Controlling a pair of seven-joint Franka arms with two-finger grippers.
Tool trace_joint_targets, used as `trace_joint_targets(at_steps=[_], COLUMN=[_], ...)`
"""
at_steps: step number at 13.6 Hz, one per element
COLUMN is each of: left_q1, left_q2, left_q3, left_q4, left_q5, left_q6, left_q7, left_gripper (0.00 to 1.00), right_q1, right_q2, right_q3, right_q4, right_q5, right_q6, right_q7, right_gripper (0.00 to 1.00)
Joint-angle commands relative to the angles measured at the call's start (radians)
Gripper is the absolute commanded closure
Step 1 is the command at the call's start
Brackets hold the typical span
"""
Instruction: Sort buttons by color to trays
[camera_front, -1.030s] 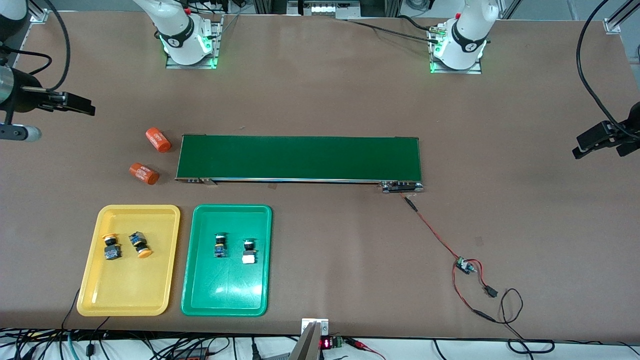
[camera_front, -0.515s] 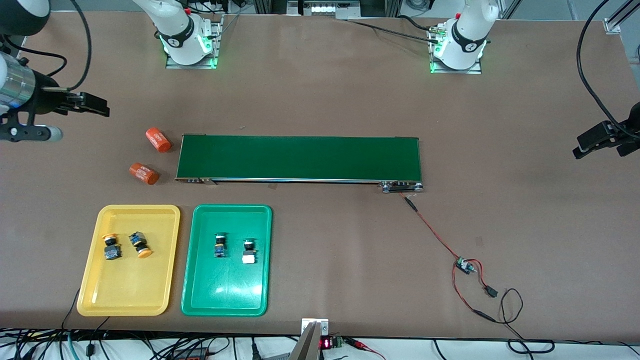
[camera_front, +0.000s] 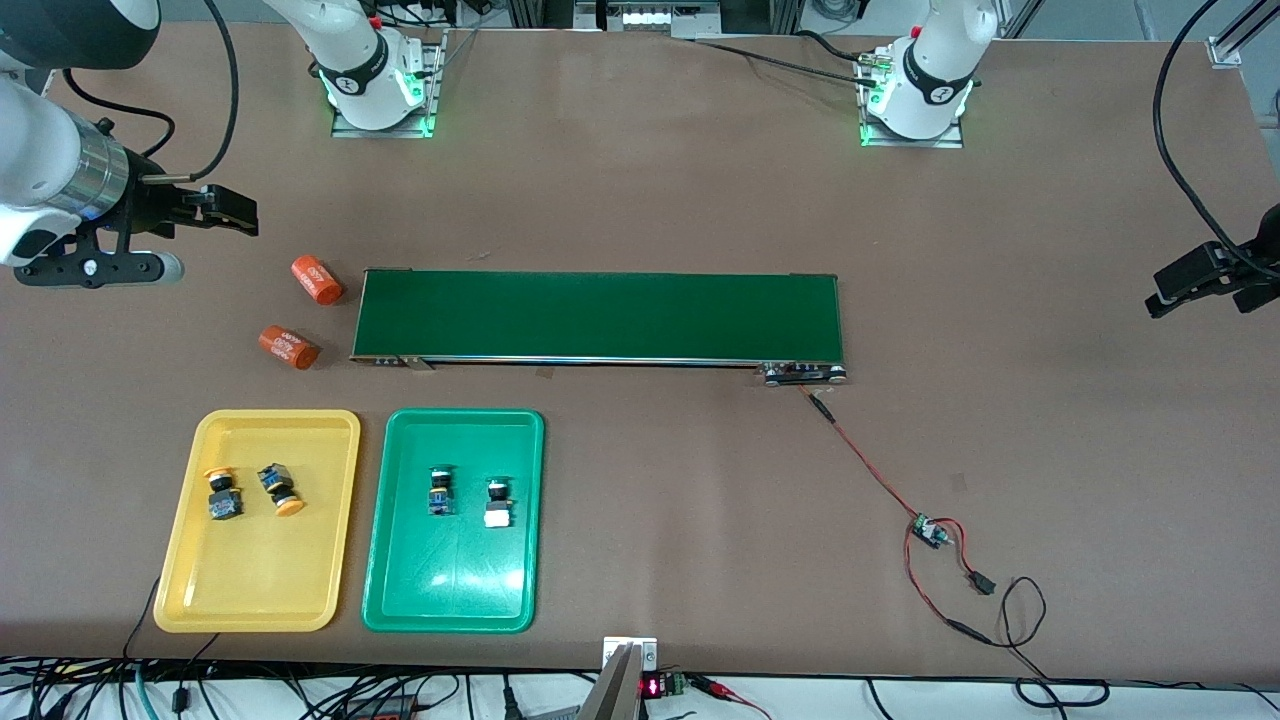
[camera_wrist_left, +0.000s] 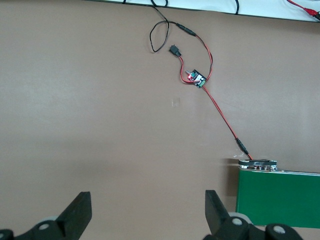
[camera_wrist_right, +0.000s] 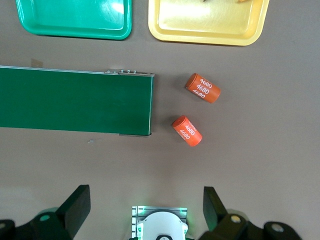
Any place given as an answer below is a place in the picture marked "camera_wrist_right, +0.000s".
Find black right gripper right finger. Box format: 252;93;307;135
198;186;303;240

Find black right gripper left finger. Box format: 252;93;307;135
0;184;92;240

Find orange cylinder printed 4680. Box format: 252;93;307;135
184;72;222;104
171;115;203;148

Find green conveyor belt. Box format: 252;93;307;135
0;65;156;138

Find brown tape piece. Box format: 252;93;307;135
30;58;44;69

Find yellow plastic tray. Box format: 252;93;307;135
147;0;271;47

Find green plastic tray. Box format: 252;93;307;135
15;0;133;41

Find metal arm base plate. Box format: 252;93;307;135
131;205;188;240

